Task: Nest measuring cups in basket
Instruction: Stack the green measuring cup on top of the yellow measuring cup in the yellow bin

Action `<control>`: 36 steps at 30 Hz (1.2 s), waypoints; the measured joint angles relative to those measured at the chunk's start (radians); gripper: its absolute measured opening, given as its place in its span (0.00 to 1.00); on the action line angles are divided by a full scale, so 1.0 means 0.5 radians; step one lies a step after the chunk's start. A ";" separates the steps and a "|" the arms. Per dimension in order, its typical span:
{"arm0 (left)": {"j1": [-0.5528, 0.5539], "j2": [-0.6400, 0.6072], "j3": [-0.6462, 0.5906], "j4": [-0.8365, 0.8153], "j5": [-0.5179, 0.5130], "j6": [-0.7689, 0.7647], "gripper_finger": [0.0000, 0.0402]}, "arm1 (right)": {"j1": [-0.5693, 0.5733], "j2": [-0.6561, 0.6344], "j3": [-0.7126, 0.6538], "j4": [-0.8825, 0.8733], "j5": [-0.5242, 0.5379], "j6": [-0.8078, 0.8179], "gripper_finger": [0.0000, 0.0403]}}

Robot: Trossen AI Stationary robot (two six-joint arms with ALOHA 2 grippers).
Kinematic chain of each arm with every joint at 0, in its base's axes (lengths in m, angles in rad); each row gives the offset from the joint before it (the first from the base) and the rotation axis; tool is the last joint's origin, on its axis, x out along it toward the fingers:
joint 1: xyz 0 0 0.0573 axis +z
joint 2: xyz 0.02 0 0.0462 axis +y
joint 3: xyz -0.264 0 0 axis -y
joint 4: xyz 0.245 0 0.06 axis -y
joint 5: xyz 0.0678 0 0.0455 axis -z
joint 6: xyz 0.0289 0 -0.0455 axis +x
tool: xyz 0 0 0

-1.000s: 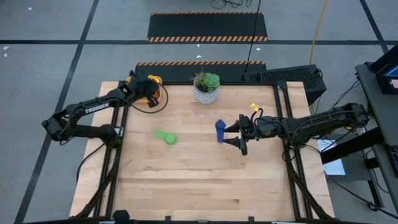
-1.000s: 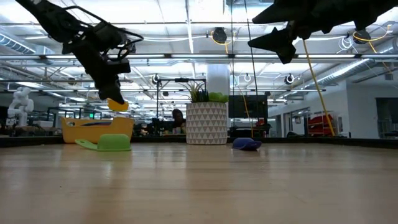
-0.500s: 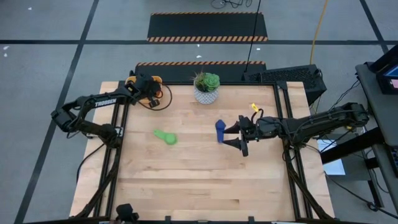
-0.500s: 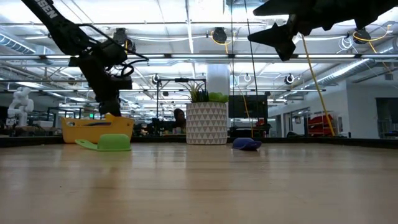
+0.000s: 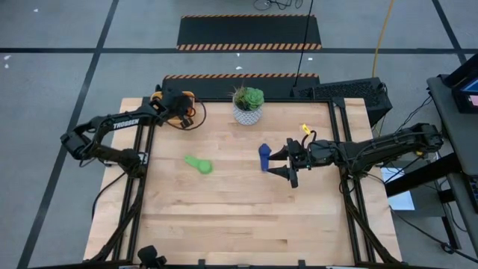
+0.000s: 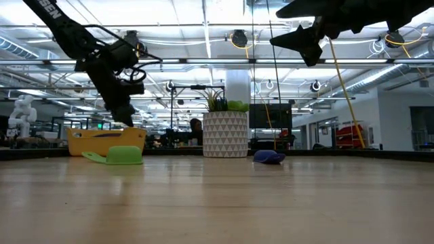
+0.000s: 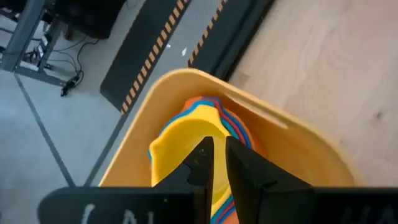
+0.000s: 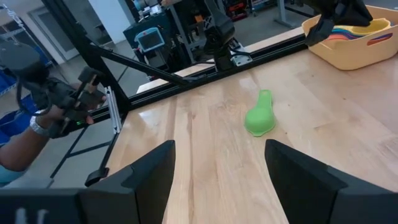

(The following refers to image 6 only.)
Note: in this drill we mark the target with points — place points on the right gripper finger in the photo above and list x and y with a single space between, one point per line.
305 42
305 10

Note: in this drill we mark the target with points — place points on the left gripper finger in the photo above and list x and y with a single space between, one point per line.
126 117

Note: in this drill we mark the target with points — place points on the green measuring cup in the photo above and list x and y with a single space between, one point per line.
123 156

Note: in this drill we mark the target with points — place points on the small purple measuring cup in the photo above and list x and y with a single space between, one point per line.
268 157

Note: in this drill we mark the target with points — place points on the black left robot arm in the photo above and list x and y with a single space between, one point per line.
68 34

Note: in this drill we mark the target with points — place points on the yellow plastic basket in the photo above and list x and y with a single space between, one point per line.
101 144

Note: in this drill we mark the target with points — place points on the person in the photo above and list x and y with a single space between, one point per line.
196 127

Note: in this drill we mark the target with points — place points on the black screen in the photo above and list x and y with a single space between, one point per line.
271 117

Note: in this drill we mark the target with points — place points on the white robot figure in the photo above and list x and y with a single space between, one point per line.
23 113

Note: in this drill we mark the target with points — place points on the succulent in patterned pot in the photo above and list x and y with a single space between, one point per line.
225 133

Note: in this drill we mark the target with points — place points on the red storage rack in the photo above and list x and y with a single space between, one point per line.
349 135

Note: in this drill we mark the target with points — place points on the black metal stand frame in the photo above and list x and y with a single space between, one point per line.
198 87

